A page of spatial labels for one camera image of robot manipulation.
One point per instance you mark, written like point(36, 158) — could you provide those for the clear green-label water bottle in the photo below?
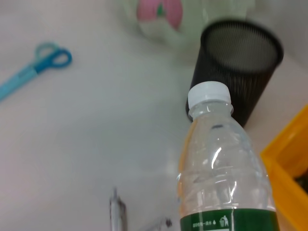
point(221, 168)

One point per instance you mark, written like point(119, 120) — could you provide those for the pink peach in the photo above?
point(149, 10)

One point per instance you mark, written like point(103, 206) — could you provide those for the black mesh pen cup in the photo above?
point(231, 79)

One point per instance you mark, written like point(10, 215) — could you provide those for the silver clear pen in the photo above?
point(116, 211)

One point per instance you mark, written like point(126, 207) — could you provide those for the green glass fruit plate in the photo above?
point(192, 19)

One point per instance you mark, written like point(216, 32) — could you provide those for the blue teal scissors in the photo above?
point(43, 65)

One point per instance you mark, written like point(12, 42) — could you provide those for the yellow plastic bin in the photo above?
point(281, 173)

